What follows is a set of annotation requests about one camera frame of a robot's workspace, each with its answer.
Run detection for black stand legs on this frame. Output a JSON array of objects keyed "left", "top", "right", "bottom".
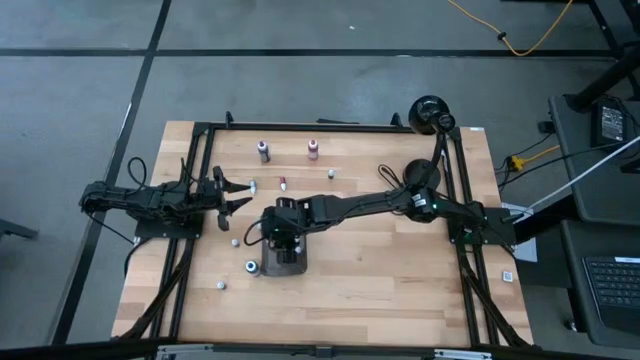
[{"left": 564, "top": 0, "right": 640, "bottom": 114}]

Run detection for grey chair leg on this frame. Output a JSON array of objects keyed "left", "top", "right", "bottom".
[{"left": 0, "top": 218, "right": 40, "bottom": 242}]

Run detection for black laptop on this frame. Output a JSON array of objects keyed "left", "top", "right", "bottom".
[{"left": 581, "top": 255, "right": 640, "bottom": 337}]

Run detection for white paper sheet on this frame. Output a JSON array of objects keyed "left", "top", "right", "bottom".
[{"left": 502, "top": 202, "right": 540, "bottom": 264}]

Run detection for silver bracket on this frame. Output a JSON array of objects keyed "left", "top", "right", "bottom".
[
  {"left": 155, "top": 343, "right": 215, "bottom": 360},
  {"left": 433, "top": 348, "right": 494, "bottom": 360}
]

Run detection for black desk lamp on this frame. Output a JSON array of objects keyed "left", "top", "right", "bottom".
[{"left": 401, "top": 94, "right": 457, "bottom": 191}]

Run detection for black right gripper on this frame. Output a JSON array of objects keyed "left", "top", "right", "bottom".
[{"left": 259, "top": 196, "right": 309, "bottom": 265}]

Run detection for white rod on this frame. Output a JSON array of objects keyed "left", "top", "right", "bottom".
[{"left": 529, "top": 135, "right": 640, "bottom": 209}]

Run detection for black aluminium table frame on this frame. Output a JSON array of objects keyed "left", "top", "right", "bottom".
[{"left": 112, "top": 110, "right": 534, "bottom": 349}]

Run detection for black crossbeam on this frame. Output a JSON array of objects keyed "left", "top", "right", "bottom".
[{"left": 0, "top": 337, "right": 640, "bottom": 360}]

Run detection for black lamp cable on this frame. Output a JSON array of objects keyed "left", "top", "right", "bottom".
[{"left": 377, "top": 163, "right": 407, "bottom": 194}]

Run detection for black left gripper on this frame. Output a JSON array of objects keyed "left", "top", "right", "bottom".
[{"left": 198, "top": 165, "right": 254, "bottom": 233}]

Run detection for black power adapter with label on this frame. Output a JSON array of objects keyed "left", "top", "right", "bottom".
[{"left": 591, "top": 99, "right": 630, "bottom": 148}]

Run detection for black side desk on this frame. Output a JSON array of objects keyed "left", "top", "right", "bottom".
[
  {"left": 559, "top": 219, "right": 640, "bottom": 351},
  {"left": 548, "top": 93, "right": 640, "bottom": 227}
]

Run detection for smoky transparent plastic bin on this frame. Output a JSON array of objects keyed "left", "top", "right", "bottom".
[{"left": 259, "top": 219, "right": 308, "bottom": 278}]

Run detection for yellow extension cable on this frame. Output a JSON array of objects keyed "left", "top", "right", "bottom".
[{"left": 446, "top": 0, "right": 576, "bottom": 58}]

